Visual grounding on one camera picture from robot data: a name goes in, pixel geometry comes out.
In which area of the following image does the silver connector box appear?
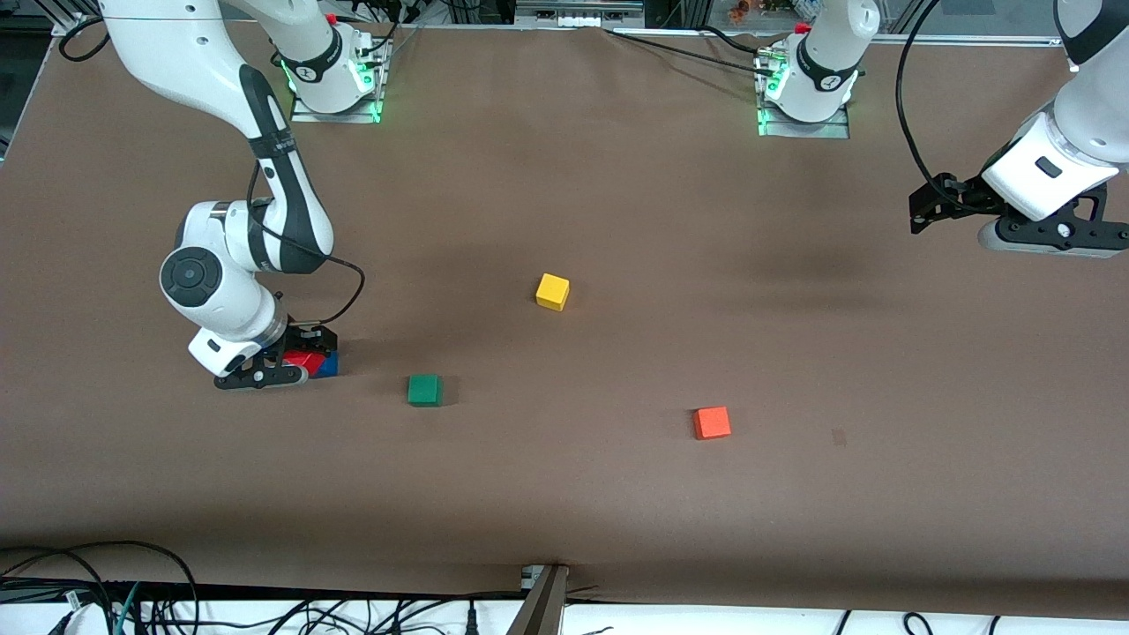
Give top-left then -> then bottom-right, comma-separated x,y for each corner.
516,0 -> 647,29

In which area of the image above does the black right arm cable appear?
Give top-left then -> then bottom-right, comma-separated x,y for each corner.
57,16 -> 367,329

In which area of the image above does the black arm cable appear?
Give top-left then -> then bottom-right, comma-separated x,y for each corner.
57,16 -> 367,329
894,0 -> 949,191

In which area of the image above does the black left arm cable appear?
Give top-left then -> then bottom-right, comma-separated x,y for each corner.
894,0 -> 949,191

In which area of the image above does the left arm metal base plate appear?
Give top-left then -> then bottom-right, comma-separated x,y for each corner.
756,49 -> 853,139

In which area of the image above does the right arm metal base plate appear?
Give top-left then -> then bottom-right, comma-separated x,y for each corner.
289,34 -> 386,124

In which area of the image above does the black cable across table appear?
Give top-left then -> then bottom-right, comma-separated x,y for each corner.
604,26 -> 764,70
697,25 -> 777,58

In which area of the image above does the black looping cable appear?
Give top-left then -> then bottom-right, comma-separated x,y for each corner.
0,540 -> 200,635

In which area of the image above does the teal cable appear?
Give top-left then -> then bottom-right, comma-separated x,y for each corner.
110,582 -> 144,635

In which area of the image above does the black base cable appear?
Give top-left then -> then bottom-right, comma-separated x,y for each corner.
348,0 -> 424,67

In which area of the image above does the aluminium frame rail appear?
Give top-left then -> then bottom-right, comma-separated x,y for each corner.
49,0 -> 89,38

